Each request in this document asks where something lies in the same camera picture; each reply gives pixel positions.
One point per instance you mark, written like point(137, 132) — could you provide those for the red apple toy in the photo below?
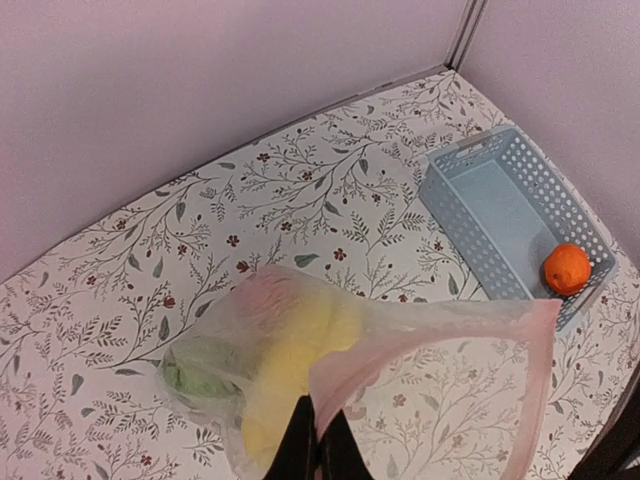
point(265, 295)

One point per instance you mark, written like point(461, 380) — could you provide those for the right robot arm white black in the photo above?
point(617, 445)

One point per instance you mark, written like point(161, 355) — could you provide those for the right aluminium frame post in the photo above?
point(466, 30)

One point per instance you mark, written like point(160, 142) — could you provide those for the clear zip top bag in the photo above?
point(350, 360)

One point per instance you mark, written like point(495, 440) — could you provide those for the orange toy fruit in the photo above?
point(567, 270)

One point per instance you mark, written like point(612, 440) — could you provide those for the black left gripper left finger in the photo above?
point(296, 457)

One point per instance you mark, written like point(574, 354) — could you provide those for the green watermelon toy ball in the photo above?
point(205, 372)

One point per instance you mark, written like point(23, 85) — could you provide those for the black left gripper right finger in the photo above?
point(340, 458)

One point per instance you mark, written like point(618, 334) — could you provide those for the yellow banana toy bunch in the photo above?
point(316, 325)

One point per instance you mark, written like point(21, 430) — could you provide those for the floral patterned table mat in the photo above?
point(84, 328)

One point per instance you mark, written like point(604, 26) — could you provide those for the light blue plastic basket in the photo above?
point(505, 211)

